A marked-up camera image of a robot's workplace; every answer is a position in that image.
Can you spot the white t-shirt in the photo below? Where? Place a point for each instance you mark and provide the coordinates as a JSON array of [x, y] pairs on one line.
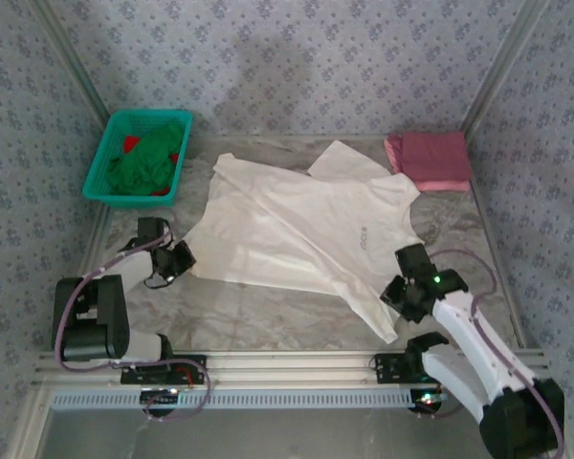
[[287, 229]]

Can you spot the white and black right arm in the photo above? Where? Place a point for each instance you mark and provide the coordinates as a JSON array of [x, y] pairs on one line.
[[464, 334]]

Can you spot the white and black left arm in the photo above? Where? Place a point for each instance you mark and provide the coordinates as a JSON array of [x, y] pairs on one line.
[[100, 334]]

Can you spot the green plastic basket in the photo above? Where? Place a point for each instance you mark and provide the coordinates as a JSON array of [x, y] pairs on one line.
[[124, 201]]

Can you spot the folded pink t-shirt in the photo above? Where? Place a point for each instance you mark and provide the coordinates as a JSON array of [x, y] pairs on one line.
[[430, 186]]

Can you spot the green t-shirt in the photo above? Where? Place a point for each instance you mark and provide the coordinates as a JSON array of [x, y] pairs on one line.
[[143, 162]]

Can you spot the black controller board with LED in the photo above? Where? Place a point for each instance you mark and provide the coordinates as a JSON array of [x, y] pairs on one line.
[[158, 393], [428, 406]]

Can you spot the folded maroon t-shirt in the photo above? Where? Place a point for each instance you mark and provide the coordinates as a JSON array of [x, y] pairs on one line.
[[435, 155]]

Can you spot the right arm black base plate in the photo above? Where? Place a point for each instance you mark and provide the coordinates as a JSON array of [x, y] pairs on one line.
[[387, 373]]

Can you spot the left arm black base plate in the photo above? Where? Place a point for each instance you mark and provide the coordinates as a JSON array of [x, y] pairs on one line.
[[129, 378]]

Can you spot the long aluminium mounting rail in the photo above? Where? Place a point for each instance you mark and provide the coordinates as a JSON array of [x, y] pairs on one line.
[[292, 368]]

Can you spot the aluminium frame leg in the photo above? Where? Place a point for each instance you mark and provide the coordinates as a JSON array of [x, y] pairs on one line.
[[28, 425]]

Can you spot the aluminium corner post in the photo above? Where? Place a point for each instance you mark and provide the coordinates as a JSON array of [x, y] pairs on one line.
[[503, 67], [75, 67]]

